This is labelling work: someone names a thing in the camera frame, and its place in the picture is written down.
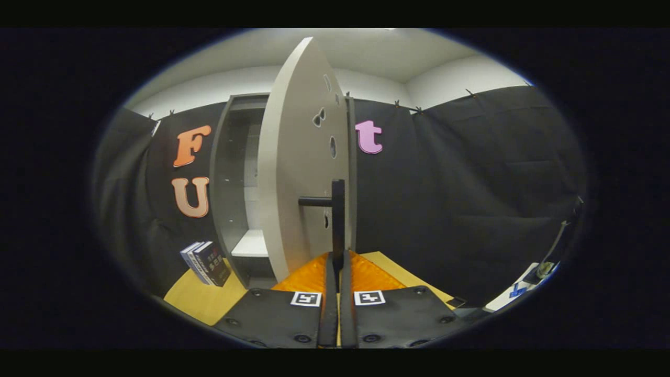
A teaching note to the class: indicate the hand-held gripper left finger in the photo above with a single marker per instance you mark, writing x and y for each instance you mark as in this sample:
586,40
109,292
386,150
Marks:
328,319

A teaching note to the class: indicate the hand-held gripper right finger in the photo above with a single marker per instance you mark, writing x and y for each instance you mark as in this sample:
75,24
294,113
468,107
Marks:
348,319

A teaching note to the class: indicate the black flat device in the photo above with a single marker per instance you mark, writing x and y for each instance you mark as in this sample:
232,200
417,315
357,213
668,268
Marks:
456,302

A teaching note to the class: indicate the dark cover book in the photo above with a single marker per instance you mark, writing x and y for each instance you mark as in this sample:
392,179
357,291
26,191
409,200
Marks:
215,264

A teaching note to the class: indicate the white spine book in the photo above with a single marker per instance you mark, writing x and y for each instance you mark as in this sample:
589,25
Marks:
188,259
198,262

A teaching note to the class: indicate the white side table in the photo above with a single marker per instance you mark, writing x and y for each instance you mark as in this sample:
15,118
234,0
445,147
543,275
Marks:
505,301

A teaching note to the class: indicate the dark grey cabinet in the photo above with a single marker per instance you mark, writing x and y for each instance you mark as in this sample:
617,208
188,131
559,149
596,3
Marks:
227,183

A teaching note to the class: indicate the blue clip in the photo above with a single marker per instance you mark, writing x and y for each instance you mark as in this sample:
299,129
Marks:
518,291

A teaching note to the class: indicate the black backdrop cloth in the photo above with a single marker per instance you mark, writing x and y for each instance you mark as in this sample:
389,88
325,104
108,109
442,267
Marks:
460,183

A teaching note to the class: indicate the small glass jar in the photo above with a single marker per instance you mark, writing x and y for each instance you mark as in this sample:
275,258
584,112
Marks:
545,269

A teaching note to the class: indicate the black stand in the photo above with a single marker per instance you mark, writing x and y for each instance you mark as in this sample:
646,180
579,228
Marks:
578,207

